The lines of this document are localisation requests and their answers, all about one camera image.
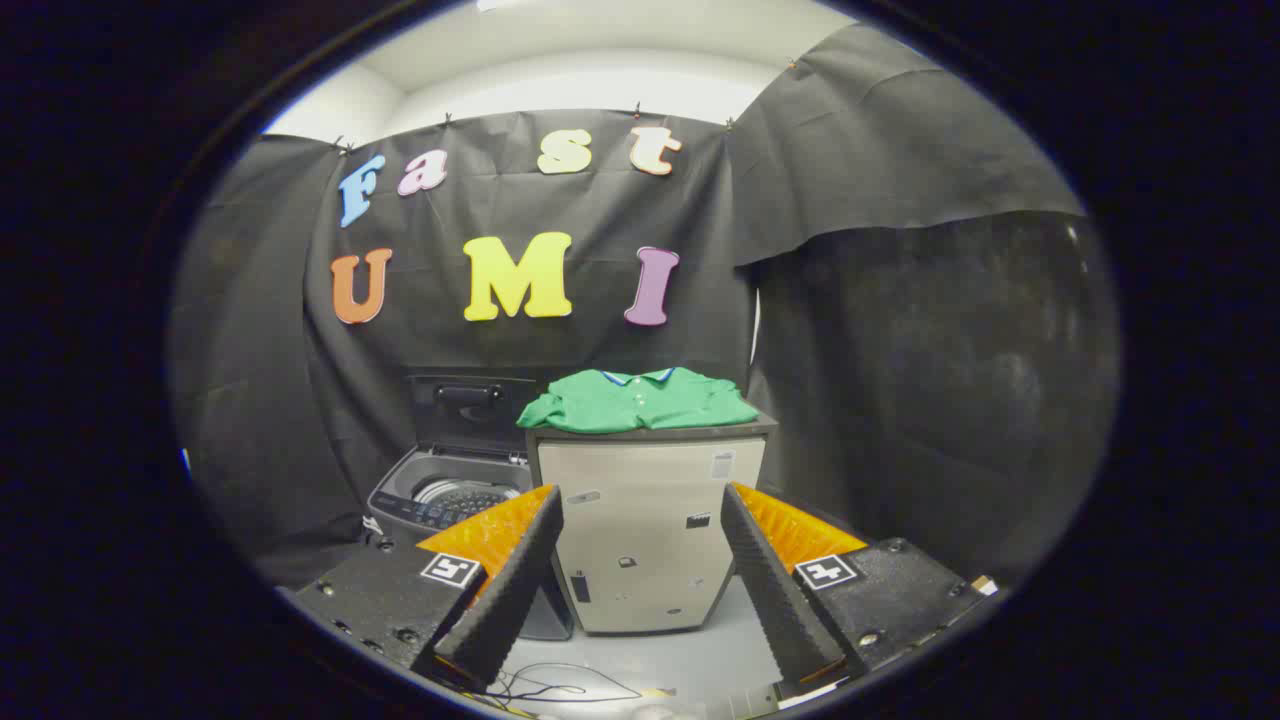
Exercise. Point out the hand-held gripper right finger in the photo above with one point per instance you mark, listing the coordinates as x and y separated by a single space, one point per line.
775 600

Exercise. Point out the beige cabinet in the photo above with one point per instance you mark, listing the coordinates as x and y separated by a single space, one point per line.
640 520

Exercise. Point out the grey washing machine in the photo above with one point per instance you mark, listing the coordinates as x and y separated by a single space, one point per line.
400 495

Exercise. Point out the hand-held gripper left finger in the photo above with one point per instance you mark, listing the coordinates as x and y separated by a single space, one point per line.
510 600

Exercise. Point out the green polo shirt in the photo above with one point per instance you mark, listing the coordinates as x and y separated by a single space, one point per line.
640 402

